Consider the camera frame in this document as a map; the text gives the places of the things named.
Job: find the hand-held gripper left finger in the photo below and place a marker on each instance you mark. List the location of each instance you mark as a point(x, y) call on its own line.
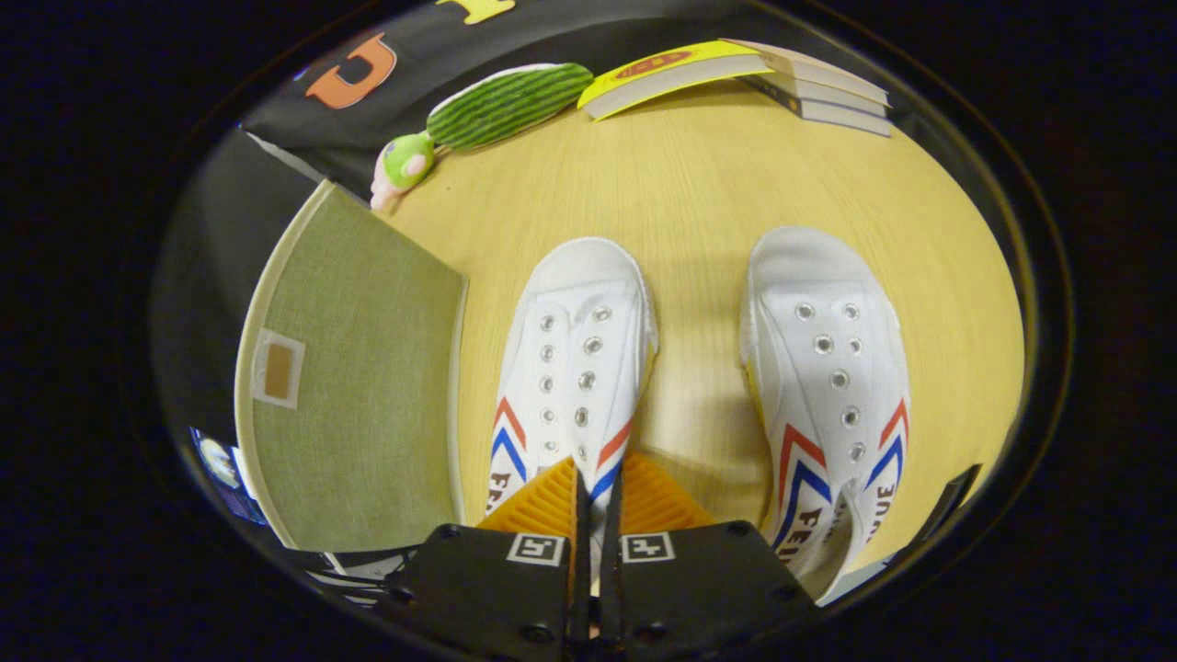
point(583, 588)

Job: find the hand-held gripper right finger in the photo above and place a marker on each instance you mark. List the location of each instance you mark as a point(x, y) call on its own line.
point(610, 588)

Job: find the white canvas shoe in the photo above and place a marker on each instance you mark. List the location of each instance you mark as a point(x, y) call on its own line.
point(570, 368)
point(828, 386)

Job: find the green fabric storage box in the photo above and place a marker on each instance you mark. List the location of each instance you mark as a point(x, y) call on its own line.
point(359, 414)

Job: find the blue printed package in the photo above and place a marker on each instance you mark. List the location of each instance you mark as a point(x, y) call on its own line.
point(221, 464)

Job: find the pink and green plush toy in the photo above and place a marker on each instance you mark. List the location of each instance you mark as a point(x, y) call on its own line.
point(405, 161)

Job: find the watermelon slice plush toy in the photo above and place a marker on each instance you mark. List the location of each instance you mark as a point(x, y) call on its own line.
point(506, 106)

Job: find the yellow book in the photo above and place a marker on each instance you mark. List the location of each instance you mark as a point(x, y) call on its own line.
point(662, 69)

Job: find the grey book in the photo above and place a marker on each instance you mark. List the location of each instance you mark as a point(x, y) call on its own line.
point(832, 97)
point(846, 119)

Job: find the beige cover book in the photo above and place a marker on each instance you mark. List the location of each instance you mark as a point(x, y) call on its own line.
point(809, 69)

